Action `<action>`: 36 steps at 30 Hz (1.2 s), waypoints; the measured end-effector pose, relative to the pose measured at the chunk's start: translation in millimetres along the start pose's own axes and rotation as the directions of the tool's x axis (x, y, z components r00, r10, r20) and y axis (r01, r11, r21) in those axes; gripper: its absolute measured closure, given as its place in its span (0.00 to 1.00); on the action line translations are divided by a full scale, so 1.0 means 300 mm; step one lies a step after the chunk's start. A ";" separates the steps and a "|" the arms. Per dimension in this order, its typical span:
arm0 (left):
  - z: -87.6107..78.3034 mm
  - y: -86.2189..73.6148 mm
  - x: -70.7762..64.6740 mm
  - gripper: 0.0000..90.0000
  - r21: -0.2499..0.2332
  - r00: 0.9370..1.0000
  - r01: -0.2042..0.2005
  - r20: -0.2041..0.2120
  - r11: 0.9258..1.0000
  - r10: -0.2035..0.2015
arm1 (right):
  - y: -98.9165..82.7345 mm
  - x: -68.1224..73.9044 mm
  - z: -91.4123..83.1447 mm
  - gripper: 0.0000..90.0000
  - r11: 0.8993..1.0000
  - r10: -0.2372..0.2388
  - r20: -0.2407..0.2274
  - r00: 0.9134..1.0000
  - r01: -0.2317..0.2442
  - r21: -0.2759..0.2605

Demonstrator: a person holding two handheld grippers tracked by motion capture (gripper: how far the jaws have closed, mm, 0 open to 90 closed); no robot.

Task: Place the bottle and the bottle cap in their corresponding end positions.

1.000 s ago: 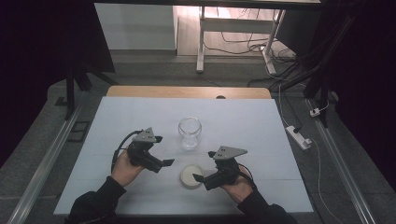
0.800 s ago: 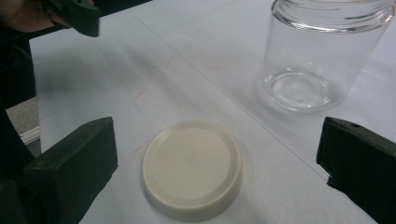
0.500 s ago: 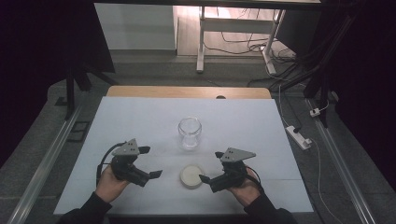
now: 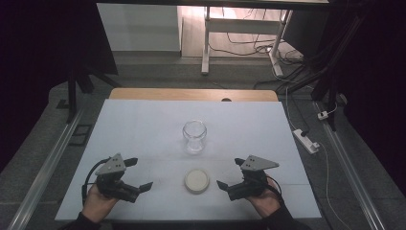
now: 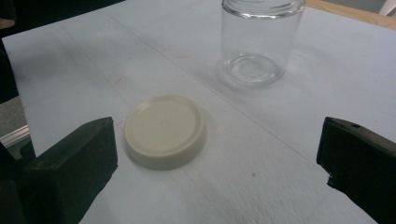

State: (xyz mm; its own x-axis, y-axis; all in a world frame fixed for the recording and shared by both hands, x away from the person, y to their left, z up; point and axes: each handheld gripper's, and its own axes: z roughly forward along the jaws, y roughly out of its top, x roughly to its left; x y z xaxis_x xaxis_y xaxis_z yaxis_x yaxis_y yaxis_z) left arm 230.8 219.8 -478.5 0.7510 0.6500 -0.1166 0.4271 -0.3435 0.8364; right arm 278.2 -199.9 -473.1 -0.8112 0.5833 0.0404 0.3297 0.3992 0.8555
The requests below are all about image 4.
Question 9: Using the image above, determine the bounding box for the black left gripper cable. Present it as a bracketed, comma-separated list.
[80, 157, 111, 206]

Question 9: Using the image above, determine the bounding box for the black metal stand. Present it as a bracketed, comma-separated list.
[277, 12, 368, 132]
[56, 61, 123, 125]

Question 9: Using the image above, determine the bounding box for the person's left hand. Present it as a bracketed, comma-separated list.
[81, 183, 121, 224]

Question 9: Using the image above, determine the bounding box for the white power strip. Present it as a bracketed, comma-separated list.
[292, 128, 321, 155]

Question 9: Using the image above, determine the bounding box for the white desk frame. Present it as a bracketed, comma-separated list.
[200, 6, 293, 78]

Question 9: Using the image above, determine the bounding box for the aluminium floor rail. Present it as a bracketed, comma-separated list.
[7, 107, 84, 230]
[313, 101, 387, 230]

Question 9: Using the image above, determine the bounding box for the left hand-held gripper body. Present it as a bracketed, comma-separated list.
[95, 152, 142, 204]

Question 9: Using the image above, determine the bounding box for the dark curtain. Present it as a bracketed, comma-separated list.
[328, 0, 406, 197]
[0, 0, 119, 173]

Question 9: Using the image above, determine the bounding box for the wooden table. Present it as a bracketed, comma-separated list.
[108, 88, 280, 103]

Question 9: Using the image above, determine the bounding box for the person's right hand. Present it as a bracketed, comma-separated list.
[245, 176, 283, 219]

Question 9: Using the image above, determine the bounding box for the clear glass jar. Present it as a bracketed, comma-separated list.
[182, 120, 208, 155]

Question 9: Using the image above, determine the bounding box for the white board table cover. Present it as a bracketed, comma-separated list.
[55, 99, 322, 222]

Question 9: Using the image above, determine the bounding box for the thin white cable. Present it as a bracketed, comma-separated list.
[317, 142, 352, 230]

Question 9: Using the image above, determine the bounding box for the cream round jar lid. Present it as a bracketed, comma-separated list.
[183, 168, 211, 196]

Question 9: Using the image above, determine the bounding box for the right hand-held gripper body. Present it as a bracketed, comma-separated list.
[227, 154, 281, 202]

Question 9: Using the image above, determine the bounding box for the tangle of dark floor cables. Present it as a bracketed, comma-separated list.
[209, 8, 320, 94]

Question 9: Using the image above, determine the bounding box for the black flat floor frame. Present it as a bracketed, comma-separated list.
[68, 124, 94, 148]

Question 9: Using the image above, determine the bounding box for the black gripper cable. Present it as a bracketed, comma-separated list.
[264, 174, 285, 206]
[80, 157, 111, 206]

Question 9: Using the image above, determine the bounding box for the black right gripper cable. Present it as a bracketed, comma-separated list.
[264, 174, 285, 206]

